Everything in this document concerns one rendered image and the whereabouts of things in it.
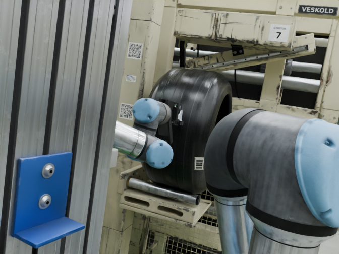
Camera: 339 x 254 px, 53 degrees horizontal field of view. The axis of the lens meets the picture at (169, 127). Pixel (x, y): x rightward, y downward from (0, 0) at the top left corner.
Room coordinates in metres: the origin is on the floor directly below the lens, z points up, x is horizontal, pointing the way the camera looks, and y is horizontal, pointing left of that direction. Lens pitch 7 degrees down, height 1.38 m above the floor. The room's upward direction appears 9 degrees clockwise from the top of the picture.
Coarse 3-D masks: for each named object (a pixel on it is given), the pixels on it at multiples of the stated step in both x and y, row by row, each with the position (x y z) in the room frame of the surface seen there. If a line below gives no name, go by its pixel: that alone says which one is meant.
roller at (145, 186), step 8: (128, 184) 1.53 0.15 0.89; (136, 184) 1.52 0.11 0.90; (144, 184) 1.51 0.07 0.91; (152, 184) 1.51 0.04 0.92; (152, 192) 1.50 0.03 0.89; (160, 192) 1.48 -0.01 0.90; (168, 192) 1.47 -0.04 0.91; (176, 192) 1.46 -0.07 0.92; (184, 192) 1.46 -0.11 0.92; (184, 200) 1.44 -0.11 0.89; (192, 200) 1.43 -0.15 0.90
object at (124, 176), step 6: (132, 168) 1.62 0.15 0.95; (138, 168) 1.65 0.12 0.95; (120, 174) 1.51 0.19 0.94; (126, 174) 1.52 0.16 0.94; (132, 174) 1.58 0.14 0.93; (138, 174) 1.65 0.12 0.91; (144, 174) 1.73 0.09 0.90; (120, 180) 1.51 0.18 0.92; (126, 180) 1.53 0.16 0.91; (144, 180) 1.74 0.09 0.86; (120, 186) 1.50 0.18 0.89; (126, 186) 1.53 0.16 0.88; (120, 192) 1.50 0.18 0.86
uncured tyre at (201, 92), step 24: (168, 72) 1.53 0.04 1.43; (192, 72) 1.51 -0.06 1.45; (216, 72) 1.56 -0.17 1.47; (168, 96) 1.40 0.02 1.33; (192, 96) 1.38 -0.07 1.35; (216, 96) 1.40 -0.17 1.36; (192, 120) 1.33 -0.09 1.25; (216, 120) 1.85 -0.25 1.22; (192, 144) 1.32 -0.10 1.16; (144, 168) 1.46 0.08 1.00; (168, 168) 1.38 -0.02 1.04; (192, 168) 1.34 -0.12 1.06; (192, 192) 1.46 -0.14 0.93
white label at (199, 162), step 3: (195, 159) 1.33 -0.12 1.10; (198, 159) 1.33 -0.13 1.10; (201, 159) 1.33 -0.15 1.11; (195, 162) 1.33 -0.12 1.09; (198, 162) 1.33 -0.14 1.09; (201, 162) 1.33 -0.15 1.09; (195, 165) 1.33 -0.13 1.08; (198, 165) 1.34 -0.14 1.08; (201, 165) 1.34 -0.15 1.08; (195, 168) 1.34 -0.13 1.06; (198, 168) 1.34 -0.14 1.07; (201, 168) 1.34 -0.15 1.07
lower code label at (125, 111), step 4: (124, 104) 1.64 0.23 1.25; (128, 104) 1.64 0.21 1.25; (120, 108) 1.65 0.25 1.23; (124, 108) 1.64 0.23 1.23; (128, 108) 1.63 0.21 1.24; (132, 108) 1.63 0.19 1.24; (120, 112) 1.65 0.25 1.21; (124, 112) 1.64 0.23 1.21; (128, 112) 1.63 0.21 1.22; (132, 112) 1.63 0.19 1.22; (120, 116) 1.65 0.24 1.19; (124, 116) 1.64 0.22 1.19; (128, 116) 1.63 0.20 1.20; (132, 116) 1.63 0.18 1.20
